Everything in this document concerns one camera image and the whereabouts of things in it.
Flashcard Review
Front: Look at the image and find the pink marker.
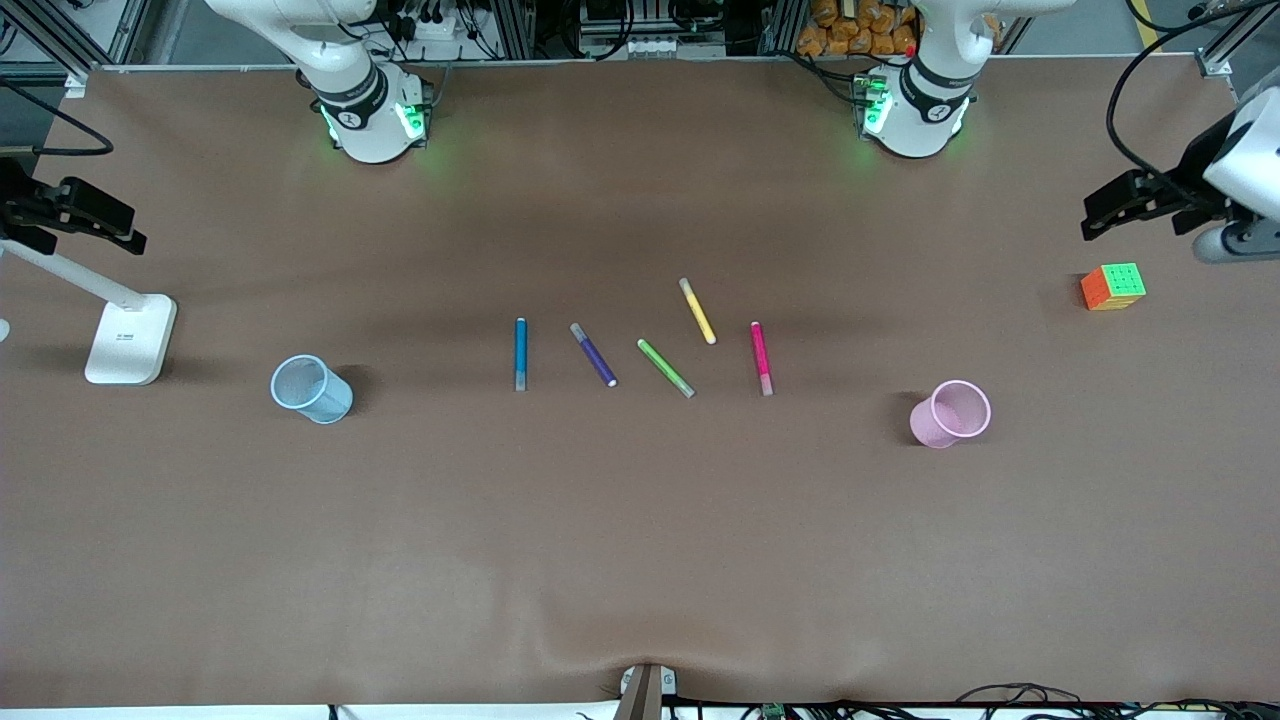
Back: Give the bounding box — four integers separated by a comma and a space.
750, 321, 775, 397

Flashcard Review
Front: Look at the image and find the colourful puzzle cube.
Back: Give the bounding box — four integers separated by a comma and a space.
1080, 262, 1148, 312

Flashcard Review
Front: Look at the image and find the light blue mesh cup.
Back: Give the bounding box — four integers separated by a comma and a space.
270, 354, 354, 425

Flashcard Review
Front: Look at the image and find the pink mesh cup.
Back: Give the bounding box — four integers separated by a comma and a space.
909, 379, 993, 449

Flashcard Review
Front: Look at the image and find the bag of orange items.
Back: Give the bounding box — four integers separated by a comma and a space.
796, 0, 919, 59

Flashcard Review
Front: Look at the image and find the white power strip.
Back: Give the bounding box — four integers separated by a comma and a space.
392, 8, 473, 43

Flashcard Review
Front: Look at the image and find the yellow marker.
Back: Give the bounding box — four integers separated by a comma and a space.
678, 277, 718, 346

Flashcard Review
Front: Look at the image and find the green marker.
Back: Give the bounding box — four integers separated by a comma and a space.
637, 338, 696, 399

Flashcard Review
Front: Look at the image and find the purple marker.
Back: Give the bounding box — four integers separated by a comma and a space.
569, 322, 618, 388

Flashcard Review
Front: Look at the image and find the silver equipment rack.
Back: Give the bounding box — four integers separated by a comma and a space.
578, 0, 701, 61

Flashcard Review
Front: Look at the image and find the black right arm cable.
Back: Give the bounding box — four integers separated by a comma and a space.
0, 78, 114, 158

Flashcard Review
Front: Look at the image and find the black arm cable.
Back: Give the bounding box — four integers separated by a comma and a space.
1105, 0, 1280, 196
0, 78, 114, 158

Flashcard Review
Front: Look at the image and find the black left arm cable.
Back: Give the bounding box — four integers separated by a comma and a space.
1105, 0, 1280, 196

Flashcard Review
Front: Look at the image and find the aluminium frame post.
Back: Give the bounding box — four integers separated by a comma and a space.
1195, 0, 1280, 79
0, 0, 151, 98

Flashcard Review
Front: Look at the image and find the black cable bundle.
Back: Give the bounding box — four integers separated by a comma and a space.
955, 683, 1280, 720

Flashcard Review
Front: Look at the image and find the metal table edge bracket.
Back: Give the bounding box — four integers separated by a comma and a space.
612, 663, 678, 720

